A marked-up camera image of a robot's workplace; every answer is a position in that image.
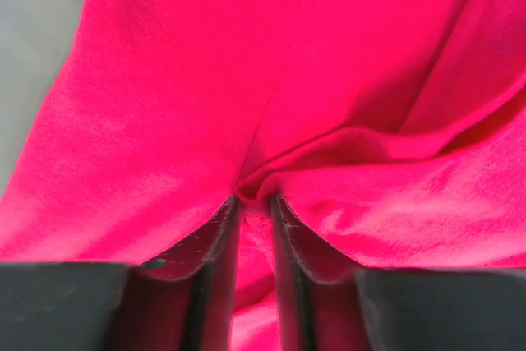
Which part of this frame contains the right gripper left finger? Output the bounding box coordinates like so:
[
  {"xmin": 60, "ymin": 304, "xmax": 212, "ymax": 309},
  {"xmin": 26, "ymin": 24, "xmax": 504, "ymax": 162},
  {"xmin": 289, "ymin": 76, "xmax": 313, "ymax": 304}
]
[{"xmin": 1, "ymin": 198, "xmax": 240, "ymax": 350}]

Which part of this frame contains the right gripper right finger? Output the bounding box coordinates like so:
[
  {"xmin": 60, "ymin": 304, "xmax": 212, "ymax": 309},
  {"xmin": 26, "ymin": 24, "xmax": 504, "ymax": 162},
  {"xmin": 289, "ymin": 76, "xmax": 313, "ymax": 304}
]
[{"xmin": 270, "ymin": 196, "xmax": 525, "ymax": 351}]

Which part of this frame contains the crimson t shirt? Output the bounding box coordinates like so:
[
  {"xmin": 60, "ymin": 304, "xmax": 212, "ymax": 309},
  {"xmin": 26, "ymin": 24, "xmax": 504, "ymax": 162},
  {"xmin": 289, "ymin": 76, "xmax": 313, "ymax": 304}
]
[{"xmin": 1, "ymin": 0, "xmax": 525, "ymax": 350}]

